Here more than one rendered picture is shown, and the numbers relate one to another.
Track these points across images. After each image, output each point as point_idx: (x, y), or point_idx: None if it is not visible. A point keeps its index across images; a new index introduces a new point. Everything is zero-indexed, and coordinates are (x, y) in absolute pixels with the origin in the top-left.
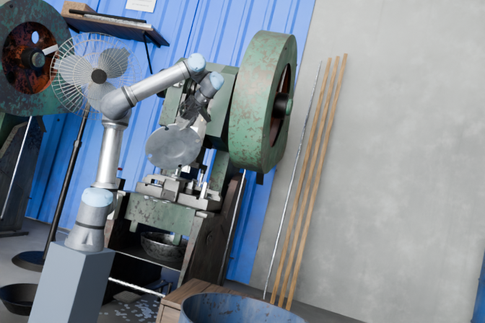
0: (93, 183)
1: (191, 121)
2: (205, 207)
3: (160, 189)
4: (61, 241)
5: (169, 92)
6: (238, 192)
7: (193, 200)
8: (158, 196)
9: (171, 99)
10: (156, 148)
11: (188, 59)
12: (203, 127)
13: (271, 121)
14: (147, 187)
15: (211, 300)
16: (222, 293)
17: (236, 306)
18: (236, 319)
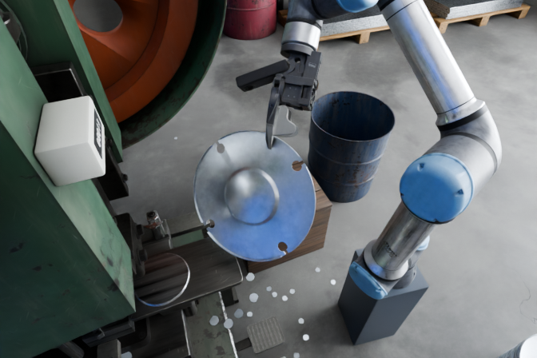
0: (406, 263)
1: (285, 105)
2: (169, 228)
3: (184, 318)
4: (413, 289)
5: (75, 211)
6: None
7: (172, 248)
8: (187, 325)
9: (89, 213)
10: (282, 220)
11: None
12: (111, 154)
13: None
14: (191, 356)
15: (345, 143)
16: (337, 137)
17: (326, 137)
18: (324, 143)
